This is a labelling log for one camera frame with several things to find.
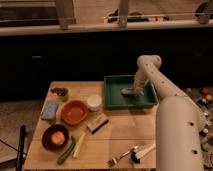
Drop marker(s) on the black pole stand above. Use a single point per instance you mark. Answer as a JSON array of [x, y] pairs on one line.
[[20, 153]]

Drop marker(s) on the white cup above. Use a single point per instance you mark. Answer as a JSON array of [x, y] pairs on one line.
[[94, 102]]

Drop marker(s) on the green toy cucumber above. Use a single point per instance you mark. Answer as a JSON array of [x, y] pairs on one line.
[[67, 152]]

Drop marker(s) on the pale yellow toy stick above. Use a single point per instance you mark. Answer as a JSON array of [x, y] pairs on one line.
[[78, 145]]

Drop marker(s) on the silver fork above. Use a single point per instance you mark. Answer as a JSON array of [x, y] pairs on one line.
[[115, 160]]

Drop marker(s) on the light blue towel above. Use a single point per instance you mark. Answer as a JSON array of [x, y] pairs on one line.
[[131, 92]]

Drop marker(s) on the wooden railing shelf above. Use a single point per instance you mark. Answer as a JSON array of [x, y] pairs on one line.
[[31, 17]]

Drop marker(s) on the white handled black brush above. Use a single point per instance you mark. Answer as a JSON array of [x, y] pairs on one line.
[[138, 153]]

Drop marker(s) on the green plastic tray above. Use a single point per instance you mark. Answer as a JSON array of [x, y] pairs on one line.
[[114, 99]]

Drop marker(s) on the orange bowl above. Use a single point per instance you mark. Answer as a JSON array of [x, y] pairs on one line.
[[74, 112]]

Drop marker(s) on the yellow orange toy food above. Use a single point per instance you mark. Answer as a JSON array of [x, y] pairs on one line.
[[58, 138]]

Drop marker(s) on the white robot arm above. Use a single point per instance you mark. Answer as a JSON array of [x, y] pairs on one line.
[[178, 120]]

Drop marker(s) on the wooden table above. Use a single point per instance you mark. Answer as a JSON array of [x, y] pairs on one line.
[[125, 129]]

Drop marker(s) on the blue sponge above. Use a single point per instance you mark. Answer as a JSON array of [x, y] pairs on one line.
[[49, 110]]

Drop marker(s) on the dark brown bowl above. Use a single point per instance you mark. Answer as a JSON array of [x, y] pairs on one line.
[[46, 137]]

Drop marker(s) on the small bowl with dark food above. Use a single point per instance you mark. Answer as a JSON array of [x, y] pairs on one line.
[[62, 93]]

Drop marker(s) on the wooden black eraser block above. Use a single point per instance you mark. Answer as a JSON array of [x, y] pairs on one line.
[[96, 123]]

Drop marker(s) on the bottles cluster on floor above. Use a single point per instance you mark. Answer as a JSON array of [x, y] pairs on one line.
[[203, 97]]

